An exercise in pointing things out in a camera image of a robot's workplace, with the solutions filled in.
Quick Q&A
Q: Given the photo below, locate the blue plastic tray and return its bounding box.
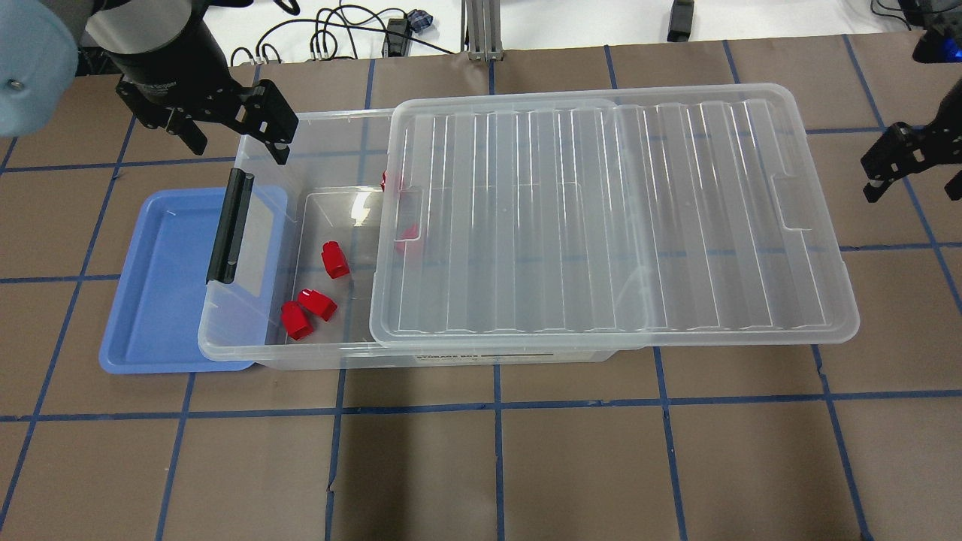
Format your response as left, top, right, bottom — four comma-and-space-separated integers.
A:
98, 188, 289, 374

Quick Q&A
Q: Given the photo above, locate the clear plastic box lid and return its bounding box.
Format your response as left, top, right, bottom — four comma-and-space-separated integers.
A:
370, 83, 860, 353

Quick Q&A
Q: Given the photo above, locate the black box latch handle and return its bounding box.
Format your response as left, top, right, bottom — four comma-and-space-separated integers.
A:
206, 168, 254, 284

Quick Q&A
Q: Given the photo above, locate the aluminium frame post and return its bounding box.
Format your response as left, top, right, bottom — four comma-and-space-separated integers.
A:
461, 0, 503, 62

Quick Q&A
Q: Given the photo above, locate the red block under lid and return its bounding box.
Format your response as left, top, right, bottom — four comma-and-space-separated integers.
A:
395, 223, 423, 257

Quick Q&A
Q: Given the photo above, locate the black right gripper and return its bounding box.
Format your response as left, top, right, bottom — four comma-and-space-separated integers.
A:
861, 81, 962, 203

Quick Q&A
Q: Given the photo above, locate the red block in box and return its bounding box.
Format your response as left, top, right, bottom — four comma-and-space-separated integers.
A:
281, 301, 315, 341
298, 289, 339, 322

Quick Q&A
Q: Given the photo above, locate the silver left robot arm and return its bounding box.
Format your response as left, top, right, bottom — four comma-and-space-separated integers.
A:
1, 1, 299, 165

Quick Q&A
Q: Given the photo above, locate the clear plastic storage box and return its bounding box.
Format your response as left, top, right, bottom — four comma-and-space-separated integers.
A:
197, 106, 654, 370

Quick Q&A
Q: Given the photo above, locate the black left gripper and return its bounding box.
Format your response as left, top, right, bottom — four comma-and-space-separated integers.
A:
116, 15, 299, 167

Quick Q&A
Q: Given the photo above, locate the black power adapter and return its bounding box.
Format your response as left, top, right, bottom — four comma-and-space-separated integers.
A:
666, 0, 695, 42

